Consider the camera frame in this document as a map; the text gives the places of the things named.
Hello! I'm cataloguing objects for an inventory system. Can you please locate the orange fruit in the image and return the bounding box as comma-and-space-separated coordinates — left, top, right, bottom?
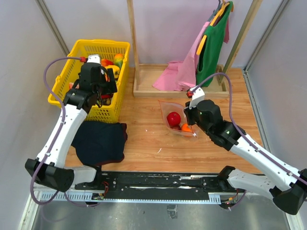
181, 123, 193, 133

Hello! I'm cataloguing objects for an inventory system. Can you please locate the clear zip top bag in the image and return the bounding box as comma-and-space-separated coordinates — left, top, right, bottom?
159, 101, 198, 138

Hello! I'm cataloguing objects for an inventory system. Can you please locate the red apple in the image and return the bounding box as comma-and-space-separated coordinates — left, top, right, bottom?
166, 112, 181, 127

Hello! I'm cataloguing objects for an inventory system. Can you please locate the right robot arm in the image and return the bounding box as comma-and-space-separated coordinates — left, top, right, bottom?
184, 100, 307, 215

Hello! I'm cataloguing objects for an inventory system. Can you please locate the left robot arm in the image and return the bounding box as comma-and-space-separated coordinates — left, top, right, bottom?
25, 60, 117, 192

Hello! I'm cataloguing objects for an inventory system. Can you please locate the yellow bell pepper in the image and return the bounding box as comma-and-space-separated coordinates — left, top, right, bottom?
106, 65, 120, 81

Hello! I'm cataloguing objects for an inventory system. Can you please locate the red bell pepper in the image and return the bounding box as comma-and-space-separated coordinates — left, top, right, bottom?
101, 58, 114, 67

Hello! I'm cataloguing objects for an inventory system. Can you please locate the red chili pepper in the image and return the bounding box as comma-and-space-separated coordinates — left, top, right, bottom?
101, 94, 113, 99

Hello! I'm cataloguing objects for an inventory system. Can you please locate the watermelon slice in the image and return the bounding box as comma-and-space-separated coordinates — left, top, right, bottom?
69, 82, 75, 89

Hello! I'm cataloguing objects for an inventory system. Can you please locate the mango fruit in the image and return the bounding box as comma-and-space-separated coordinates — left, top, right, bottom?
113, 54, 124, 69

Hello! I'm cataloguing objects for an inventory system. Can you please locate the yellow plastic basket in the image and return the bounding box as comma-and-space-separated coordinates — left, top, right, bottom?
52, 39, 130, 123

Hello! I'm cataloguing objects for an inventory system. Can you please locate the wooden rack tray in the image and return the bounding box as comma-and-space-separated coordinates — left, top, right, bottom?
133, 64, 229, 99

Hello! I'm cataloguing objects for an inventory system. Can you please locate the pink shirt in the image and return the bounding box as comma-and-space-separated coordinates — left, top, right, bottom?
152, 21, 230, 92

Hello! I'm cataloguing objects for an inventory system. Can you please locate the green shirt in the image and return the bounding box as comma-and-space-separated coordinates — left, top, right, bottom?
196, 1, 234, 87

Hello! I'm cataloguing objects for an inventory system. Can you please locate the dark navy cloth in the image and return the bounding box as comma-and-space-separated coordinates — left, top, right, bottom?
71, 121, 128, 166

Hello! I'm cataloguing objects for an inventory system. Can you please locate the yellow clothes hanger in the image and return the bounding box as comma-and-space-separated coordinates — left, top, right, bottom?
196, 35, 207, 56

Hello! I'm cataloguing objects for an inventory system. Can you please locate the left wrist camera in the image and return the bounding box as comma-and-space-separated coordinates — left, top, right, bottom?
80, 54, 101, 65

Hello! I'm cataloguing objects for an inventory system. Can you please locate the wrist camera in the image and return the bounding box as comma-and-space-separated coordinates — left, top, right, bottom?
187, 86, 205, 109
80, 54, 101, 65

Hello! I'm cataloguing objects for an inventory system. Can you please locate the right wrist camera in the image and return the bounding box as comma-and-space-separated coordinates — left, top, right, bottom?
187, 86, 205, 109

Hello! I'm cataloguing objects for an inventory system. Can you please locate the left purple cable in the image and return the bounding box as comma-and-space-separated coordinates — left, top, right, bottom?
30, 57, 101, 207

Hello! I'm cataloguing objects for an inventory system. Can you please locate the left wooden rack post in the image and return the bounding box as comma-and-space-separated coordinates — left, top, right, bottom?
127, 0, 140, 85

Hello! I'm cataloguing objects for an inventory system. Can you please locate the wooden rack post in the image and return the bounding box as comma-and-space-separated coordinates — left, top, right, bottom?
223, 0, 263, 74
127, 0, 140, 85

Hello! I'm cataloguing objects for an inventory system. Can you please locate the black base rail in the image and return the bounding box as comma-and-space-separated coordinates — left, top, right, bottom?
74, 171, 237, 201

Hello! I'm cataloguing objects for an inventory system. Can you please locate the right wooden rack post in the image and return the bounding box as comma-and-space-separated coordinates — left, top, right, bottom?
223, 0, 263, 74

